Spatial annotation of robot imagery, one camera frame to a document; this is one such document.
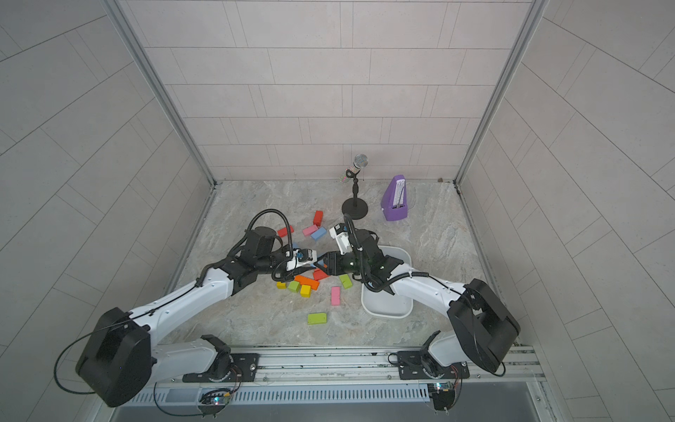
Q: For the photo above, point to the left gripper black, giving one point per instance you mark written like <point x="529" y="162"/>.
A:
<point x="291" y="273"/>

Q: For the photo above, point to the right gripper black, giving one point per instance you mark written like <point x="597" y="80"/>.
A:
<point x="332" y="265"/>

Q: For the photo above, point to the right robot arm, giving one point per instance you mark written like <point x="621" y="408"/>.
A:
<point x="483" y="329"/>

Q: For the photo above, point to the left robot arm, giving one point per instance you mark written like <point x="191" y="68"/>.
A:
<point x="121" y="355"/>

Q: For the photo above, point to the green block by pink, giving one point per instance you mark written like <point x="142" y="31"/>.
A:
<point x="345" y="281"/>

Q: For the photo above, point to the red block far left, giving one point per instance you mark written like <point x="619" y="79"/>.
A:
<point x="284" y="231"/>

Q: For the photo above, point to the pink block lower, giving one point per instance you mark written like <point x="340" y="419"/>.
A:
<point x="335" y="296"/>

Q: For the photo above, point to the green cube small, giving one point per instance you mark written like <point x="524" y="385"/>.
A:
<point x="294" y="286"/>

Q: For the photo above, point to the white plastic tray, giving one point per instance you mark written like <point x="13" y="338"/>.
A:
<point x="382" y="304"/>

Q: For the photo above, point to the red block lower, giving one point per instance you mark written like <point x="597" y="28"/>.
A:
<point x="319" y="275"/>

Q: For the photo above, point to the orange block long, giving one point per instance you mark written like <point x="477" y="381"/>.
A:
<point x="306" y="281"/>

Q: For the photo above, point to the pink block in pile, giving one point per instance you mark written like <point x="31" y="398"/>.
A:
<point x="310" y="230"/>

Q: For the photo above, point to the blue block pile top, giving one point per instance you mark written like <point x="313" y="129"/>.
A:
<point x="316" y="235"/>

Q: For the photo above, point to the black microphone stand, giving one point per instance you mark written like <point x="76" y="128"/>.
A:
<point x="355" y="206"/>

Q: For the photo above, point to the yellow cube lower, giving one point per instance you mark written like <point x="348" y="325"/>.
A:
<point x="305" y="291"/>

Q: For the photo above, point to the red block far upright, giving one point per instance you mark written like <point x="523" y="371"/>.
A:
<point x="318" y="218"/>

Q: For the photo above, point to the purple metronome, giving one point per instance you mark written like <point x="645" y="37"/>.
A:
<point x="394" y="202"/>

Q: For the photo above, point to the green block front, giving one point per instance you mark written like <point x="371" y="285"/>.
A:
<point x="317" y="318"/>

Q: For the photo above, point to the silver microphone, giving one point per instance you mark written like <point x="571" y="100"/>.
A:
<point x="359" y="163"/>

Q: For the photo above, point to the left circuit board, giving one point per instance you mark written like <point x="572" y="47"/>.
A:
<point x="216" y="398"/>

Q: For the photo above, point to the circuit board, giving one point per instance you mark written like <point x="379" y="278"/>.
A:
<point x="443" y="396"/>
<point x="216" y="398"/>

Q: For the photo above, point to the right circuit board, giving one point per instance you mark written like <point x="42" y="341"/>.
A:
<point x="443" y="396"/>

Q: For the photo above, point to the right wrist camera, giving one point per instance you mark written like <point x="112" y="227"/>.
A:
<point x="340" y="234"/>

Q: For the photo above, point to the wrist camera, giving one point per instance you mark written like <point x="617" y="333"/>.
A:
<point x="302" y="258"/>
<point x="340" y="234"/>

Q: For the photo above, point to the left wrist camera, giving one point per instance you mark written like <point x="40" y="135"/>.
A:
<point x="302" y="258"/>

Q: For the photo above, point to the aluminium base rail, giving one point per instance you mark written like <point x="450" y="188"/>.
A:
<point x="340" y="365"/>

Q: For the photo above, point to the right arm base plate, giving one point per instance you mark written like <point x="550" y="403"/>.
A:
<point x="414" y="366"/>

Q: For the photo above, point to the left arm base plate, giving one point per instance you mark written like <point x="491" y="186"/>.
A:
<point x="234" y="368"/>

